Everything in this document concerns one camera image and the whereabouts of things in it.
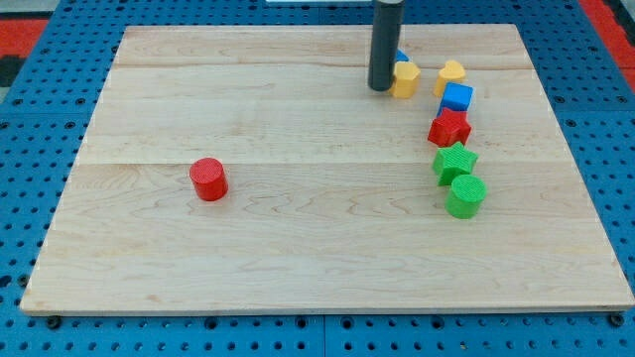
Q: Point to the yellow hexagon block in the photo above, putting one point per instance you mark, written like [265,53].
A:
[406,79]

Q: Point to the yellow heart block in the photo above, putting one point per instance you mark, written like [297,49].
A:
[453,71]

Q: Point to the light wooden board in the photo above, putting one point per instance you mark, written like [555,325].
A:
[332,205]

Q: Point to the red cylinder block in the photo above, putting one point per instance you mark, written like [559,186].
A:
[208,179]

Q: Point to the green star block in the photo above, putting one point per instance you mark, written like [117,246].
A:
[453,161]

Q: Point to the red star block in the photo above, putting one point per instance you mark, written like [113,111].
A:
[450,127]

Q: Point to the small blue block behind rod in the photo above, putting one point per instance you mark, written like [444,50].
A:
[401,56]

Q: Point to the green cylinder block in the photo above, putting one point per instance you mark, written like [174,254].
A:
[465,195]

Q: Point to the blue cube block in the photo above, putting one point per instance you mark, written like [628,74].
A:
[456,97]

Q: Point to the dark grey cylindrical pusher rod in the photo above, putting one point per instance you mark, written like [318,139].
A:
[386,29]

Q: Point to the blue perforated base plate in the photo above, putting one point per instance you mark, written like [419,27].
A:
[45,113]

